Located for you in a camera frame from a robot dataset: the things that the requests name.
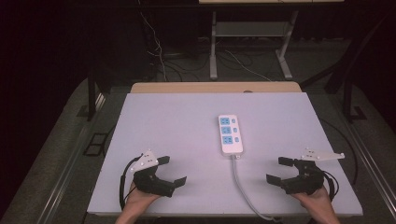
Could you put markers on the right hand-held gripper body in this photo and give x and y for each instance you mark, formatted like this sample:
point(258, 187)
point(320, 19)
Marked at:
point(308, 182)

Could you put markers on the wooden table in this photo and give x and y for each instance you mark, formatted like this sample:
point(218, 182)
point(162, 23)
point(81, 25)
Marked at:
point(193, 87)

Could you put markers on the grey metal desk frame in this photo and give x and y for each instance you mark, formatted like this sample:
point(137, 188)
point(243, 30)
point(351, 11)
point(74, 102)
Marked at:
point(249, 29)

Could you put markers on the person's left hand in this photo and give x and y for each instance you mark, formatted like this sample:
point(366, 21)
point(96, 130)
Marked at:
point(138, 199)

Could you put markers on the aluminium floor rail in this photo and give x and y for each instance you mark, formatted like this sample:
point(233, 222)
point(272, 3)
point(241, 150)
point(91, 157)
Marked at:
point(71, 161)
point(373, 168)

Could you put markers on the white table board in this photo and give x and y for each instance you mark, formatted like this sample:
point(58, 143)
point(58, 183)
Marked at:
point(186, 130)

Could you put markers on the white power strip blue sockets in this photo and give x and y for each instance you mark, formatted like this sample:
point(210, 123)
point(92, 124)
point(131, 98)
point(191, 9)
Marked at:
point(230, 135)

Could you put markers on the black metal stand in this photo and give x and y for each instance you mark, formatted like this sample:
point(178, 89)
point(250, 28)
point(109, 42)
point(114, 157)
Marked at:
point(91, 93)
point(350, 102)

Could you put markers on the person's right hand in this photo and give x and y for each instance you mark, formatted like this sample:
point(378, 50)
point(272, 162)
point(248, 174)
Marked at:
point(317, 200)

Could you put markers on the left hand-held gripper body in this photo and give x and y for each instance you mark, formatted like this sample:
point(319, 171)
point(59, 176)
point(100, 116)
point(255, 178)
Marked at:
point(152, 183)

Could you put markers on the black floor frame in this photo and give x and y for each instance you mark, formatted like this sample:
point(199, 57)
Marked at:
point(95, 144)

